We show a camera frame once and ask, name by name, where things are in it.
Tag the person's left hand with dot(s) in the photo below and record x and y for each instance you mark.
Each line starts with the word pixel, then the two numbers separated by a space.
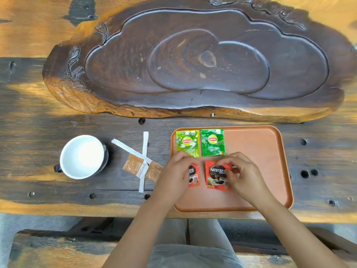
pixel 171 181

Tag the person's right hand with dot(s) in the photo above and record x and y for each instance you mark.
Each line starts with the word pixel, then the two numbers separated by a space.
pixel 248 181

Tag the person's left fingers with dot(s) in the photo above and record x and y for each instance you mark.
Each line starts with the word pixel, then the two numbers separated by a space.
pixel 186 159

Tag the person's right thumb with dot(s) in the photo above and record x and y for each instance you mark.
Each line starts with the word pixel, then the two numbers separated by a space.
pixel 230 175

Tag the red instant coffee packet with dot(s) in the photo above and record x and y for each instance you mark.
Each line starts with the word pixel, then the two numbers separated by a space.
pixel 194 177
pixel 216 175

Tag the person's right forearm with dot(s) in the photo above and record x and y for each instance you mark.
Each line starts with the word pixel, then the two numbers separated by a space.
pixel 292 234

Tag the person's left forearm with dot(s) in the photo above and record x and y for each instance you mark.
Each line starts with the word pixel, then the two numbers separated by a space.
pixel 139 234

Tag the light green tea bag packet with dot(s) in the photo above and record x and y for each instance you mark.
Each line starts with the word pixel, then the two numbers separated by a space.
pixel 188 142

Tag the dark green tea bag packet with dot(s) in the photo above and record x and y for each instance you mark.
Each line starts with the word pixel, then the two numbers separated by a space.
pixel 212 142

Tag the orange rectangular serving tray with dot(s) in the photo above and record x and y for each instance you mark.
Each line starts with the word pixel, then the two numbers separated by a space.
pixel 256 153

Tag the white paper stick packet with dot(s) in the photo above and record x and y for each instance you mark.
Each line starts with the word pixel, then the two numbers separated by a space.
pixel 145 143
pixel 125 147

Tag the brown paper sachet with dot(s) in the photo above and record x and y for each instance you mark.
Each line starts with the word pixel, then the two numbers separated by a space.
pixel 133 165

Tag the grey trousers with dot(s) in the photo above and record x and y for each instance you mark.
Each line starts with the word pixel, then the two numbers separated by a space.
pixel 192 251

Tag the carved dark wooden tea tray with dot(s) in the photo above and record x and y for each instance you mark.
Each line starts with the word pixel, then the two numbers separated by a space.
pixel 195 61

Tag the white cup with dark outside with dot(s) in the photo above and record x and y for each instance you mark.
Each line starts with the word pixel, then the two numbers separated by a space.
pixel 82 156

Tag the dark wooden bench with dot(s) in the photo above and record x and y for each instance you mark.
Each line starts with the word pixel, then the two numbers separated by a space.
pixel 61 248

